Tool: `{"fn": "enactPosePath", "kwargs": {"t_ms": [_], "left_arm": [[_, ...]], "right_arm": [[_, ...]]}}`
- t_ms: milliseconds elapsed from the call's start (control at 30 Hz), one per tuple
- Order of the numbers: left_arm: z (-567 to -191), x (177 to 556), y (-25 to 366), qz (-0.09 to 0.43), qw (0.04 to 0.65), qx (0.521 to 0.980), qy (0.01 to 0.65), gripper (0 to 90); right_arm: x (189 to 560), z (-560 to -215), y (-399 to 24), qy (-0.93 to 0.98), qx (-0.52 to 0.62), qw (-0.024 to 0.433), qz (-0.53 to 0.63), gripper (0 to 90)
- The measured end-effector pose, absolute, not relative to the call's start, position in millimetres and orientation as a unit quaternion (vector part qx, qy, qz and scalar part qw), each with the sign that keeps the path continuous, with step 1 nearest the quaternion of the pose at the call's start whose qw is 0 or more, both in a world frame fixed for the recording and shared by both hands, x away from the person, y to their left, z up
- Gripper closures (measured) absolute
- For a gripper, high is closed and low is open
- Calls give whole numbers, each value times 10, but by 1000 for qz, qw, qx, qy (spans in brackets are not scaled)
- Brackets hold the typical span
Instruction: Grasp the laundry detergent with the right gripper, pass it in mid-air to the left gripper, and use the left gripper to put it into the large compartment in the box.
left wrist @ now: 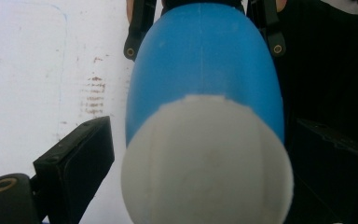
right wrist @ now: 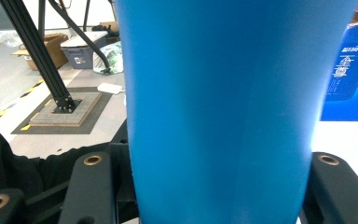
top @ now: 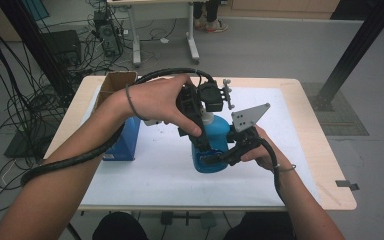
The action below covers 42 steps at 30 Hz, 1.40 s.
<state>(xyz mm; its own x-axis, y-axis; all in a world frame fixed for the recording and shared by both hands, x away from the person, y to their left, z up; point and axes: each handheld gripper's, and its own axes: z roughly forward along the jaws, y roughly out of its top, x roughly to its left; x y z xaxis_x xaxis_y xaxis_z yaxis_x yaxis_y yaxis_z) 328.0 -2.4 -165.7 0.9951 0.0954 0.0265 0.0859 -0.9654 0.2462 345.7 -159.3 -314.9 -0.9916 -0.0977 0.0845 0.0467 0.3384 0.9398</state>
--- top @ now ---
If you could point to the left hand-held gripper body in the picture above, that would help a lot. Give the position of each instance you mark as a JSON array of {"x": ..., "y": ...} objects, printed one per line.
[{"x": 190, "y": 103}]

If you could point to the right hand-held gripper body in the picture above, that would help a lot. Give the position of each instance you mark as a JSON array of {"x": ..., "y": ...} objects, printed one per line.
[{"x": 245, "y": 120}]

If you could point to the blue bottle with white cap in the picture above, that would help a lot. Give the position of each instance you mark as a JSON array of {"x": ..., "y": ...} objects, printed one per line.
[{"x": 218, "y": 130}]

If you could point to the cardboard box blue base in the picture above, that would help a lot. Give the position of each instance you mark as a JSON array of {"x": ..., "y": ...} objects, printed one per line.
[{"x": 126, "y": 140}]

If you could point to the person's left hand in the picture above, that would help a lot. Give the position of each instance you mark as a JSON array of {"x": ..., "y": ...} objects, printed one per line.
[{"x": 156, "y": 100}]

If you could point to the person's right hand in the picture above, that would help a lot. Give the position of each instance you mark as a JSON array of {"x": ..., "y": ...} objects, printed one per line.
[{"x": 268, "y": 155}]

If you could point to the white sheet table cover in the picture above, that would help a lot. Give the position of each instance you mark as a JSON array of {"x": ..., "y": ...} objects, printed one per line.
[{"x": 166, "y": 180}]

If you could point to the white desk with legs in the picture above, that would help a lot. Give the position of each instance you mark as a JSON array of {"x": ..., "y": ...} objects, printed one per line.
[{"x": 193, "y": 46}]

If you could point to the thin black left wristband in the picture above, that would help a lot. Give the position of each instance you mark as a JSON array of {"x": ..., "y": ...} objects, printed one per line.
[{"x": 130, "y": 103}]

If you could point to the thin black wristband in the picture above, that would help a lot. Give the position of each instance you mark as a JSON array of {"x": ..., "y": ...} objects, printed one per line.
[
  {"x": 288, "y": 168},
  {"x": 130, "y": 103}
]

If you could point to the thin black right wristband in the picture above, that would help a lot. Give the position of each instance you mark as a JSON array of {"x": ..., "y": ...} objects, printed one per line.
[{"x": 288, "y": 168}]

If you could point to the white paper scrap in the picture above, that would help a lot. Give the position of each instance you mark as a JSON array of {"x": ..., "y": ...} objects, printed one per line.
[{"x": 164, "y": 40}]

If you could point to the black table foot bar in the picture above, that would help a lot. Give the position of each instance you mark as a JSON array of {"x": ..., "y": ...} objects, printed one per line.
[{"x": 180, "y": 218}]

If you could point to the person's black trouser leg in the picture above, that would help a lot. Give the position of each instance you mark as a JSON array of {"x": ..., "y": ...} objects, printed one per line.
[
  {"x": 120, "y": 228},
  {"x": 260, "y": 226}
]

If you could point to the dark ribbed floor mat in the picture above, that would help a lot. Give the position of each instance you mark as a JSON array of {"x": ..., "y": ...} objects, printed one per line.
[{"x": 346, "y": 120}]

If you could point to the black computer tower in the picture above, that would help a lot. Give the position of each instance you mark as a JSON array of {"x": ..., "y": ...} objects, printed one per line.
[{"x": 108, "y": 36}]

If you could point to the light wooden cabinet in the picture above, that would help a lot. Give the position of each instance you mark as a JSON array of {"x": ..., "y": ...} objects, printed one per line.
[{"x": 280, "y": 8}]

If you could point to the black tape strip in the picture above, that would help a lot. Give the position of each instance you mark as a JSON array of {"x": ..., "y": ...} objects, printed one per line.
[{"x": 346, "y": 184}]

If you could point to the black box case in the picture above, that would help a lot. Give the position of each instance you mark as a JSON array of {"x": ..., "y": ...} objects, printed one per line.
[{"x": 63, "y": 46}]

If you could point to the teal board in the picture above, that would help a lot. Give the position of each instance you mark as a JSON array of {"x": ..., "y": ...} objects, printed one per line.
[{"x": 36, "y": 8}]

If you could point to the black metal frame post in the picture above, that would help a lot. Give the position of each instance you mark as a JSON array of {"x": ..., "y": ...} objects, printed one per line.
[
  {"x": 363, "y": 43},
  {"x": 30, "y": 33}
]

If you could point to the black flat base plate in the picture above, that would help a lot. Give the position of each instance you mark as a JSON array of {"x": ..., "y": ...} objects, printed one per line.
[{"x": 23, "y": 146}]

